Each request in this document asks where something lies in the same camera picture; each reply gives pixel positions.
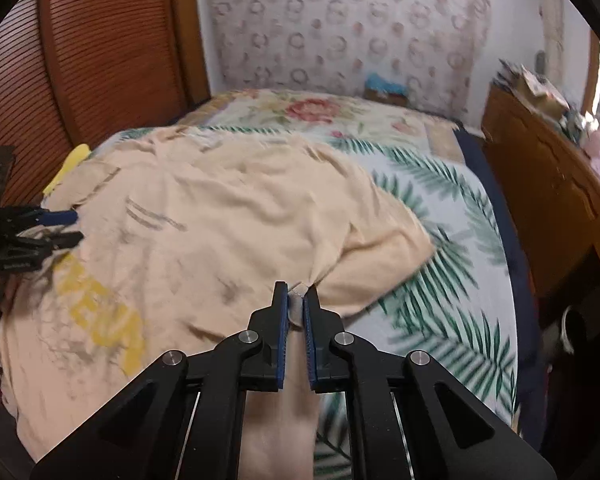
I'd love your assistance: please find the navy blue bed sheet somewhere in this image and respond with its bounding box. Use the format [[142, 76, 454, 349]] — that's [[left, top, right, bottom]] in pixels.
[[452, 129, 548, 453]]

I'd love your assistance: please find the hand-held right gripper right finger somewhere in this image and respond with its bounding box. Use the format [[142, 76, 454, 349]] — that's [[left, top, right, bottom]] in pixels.
[[302, 284, 556, 480]]

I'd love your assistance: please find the floral bed cover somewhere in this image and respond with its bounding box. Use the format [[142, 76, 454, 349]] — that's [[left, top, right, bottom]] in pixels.
[[172, 88, 468, 166]]

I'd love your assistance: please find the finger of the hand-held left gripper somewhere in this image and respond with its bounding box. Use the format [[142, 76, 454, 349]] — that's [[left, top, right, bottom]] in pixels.
[[7, 231, 85, 263], [7, 204, 79, 227]]

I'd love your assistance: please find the white trash bin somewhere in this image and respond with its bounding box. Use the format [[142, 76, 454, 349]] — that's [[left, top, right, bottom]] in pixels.
[[559, 305, 589, 357]]

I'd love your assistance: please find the yellow cloth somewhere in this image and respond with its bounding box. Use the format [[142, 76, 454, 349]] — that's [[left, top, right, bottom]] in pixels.
[[42, 143, 91, 196]]

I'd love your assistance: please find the wooden dresser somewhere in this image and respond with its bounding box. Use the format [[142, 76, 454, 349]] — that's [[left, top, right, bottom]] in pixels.
[[480, 82, 600, 308]]

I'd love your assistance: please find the beige t-shirt with yellow print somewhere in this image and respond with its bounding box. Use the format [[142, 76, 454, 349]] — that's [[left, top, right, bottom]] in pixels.
[[0, 125, 436, 480]]

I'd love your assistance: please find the palm leaf print blanket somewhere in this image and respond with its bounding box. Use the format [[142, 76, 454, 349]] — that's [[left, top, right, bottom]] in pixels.
[[115, 125, 520, 480]]

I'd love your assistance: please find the wooden louvered wardrobe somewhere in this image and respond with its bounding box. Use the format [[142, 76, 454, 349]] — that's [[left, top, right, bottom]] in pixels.
[[0, 0, 212, 207]]

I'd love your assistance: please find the ring patterned headboard cloth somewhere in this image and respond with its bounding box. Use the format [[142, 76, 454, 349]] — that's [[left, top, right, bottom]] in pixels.
[[194, 0, 494, 117]]

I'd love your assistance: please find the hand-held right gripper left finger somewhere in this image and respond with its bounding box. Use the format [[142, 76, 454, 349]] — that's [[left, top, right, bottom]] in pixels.
[[30, 281, 288, 480]]

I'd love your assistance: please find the cream lace curtain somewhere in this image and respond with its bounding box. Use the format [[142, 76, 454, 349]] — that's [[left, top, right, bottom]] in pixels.
[[536, 0, 567, 77]]

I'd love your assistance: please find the blue tissue box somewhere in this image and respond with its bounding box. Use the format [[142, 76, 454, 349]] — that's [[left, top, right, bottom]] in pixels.
[[363, 72, 411, 107]]

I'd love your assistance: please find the clutter on dresser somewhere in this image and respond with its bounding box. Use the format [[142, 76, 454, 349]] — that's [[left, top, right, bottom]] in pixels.
[[495, 50, 600, 183]]

